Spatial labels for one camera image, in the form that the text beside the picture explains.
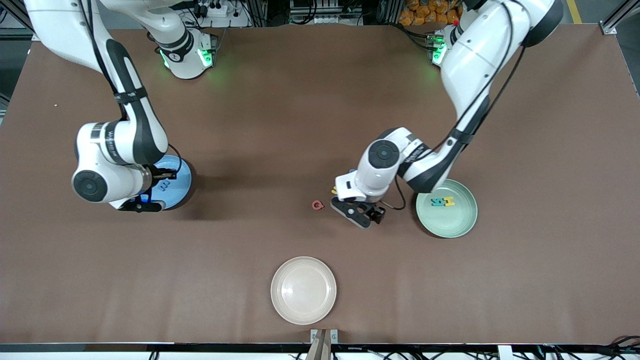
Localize blue plate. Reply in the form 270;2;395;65
145;155;193;211

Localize light green plate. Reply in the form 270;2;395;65
415;178;479;239

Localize beige plate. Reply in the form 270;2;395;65
270;256;337;326

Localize white power strip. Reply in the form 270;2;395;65
192;1;229;18

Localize white slotted equipment box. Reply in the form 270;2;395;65
290;0;362;25

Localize orange snack bags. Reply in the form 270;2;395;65
398;0;462;27

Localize metal table edge bracket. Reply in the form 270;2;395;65
310;328;339;360

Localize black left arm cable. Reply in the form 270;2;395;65
395;5;528;211

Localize red and black cable bundle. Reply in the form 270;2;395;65
592;335;640;360

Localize aluminium frame post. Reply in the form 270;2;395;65
600;0;633;36

